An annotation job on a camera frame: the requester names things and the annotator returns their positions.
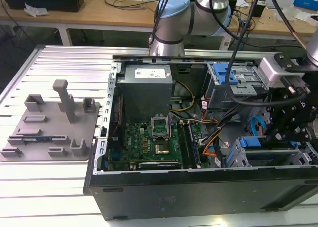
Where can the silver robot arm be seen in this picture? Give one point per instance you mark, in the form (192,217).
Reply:
(171,25)

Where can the metal disk bay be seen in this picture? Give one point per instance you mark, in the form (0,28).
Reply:
(248,157)

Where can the grey metal drive cage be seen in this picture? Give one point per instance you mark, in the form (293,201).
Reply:
(218,95)

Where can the blue plastic drive latch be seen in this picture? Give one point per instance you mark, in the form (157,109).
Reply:
(222,74)

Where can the clear plastic package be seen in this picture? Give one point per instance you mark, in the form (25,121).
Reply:
(292,13)

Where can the dark RAM stick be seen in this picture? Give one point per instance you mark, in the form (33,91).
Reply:
(193,143)

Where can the small black box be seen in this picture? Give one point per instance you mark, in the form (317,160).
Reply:
(259,10)

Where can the flat grey device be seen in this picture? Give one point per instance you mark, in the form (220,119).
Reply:
(285,3)

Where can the blue cardboard box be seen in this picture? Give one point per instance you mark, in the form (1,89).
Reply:
(305,0)

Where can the black PC case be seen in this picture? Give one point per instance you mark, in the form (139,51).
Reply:
(198,197)

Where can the CPU socket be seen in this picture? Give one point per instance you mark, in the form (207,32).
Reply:
(162,148)

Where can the black graphics card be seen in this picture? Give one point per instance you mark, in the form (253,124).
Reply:
(161,165)

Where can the grey power supply unit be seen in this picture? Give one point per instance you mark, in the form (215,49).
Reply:
(146,93)

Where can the green motherboard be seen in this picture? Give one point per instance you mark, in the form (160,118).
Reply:
(134,142)

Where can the wooden desk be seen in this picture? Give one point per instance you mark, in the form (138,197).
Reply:
(99,13)

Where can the grey parts rack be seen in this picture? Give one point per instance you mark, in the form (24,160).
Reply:
(49,127)

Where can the blue-green RAM stick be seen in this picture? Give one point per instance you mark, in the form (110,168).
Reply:
(37,138)

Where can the crumpled white plastic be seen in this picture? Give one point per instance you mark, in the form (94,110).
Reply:
(34,11)

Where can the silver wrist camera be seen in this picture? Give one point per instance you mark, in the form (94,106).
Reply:
(270,71)

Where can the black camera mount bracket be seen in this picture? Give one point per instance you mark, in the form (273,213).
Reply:
(285,61)

